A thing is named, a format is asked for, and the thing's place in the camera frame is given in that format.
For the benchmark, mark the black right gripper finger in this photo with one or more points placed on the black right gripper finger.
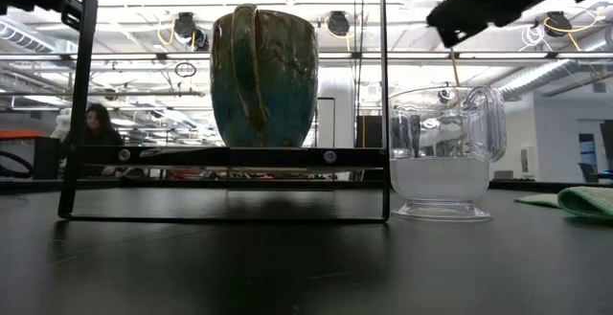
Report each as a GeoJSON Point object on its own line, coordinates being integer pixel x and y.
{"type": "Point", "coordinates": [455, 20]}

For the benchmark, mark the clear glass mug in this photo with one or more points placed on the clear glass mug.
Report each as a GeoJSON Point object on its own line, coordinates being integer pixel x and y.
{"type": "Point", "coordinates": [438, 181]}

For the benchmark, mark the green blue glazed ceramic mug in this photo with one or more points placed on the green blue glazed ceramic mug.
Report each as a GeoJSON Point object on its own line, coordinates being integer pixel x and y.
{"type": "Point", "coordinates": [282, 90]}

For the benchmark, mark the small black ceiling reel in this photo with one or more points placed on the small black ceiling reel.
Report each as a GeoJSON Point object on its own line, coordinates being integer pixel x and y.
{"type": "Point", "coordinates": [444, 96]}

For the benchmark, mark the black cabinet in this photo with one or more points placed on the black cabinet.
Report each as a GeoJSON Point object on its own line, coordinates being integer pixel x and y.
{"type": "Point", "coordinates": [371, 130]}

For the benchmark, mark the orange bar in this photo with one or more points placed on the orange bar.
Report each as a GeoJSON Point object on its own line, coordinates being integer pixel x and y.
{"type": "Point", "coordinates": [19, 134]}

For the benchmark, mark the person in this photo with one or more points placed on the person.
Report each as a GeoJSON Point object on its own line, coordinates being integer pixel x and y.
{"type": "Point", "coordinates": [98, 130]}

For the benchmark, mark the black box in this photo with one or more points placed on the black box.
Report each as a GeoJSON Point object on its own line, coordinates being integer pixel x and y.
{"type": "Point", "coordinates": [46, 159]}

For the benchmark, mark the blue screen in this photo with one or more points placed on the blue screen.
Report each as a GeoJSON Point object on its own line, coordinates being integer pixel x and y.
{"type": "Point", "coordinates": [587, 152]}

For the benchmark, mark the green cloth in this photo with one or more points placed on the green cloth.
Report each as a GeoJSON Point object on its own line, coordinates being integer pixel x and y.
{"type": "Point", "coordinates": [586, 202]}

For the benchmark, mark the silver ventilation duct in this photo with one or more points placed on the silver ventilation duct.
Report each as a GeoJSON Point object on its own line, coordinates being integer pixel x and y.
{"type": "Point", "coordinates": [541, 73]}

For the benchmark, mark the white wall dispenser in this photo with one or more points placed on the white wall dispenser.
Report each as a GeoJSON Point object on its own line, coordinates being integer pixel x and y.
{"type": "Point", "coordinates": [528, 159]}

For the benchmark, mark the wooden shelf black metal frame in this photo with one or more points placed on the wooden shelf black metal frame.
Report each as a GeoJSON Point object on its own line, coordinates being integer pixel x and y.
{"type": "Point", "coordinates": [230, 157]}

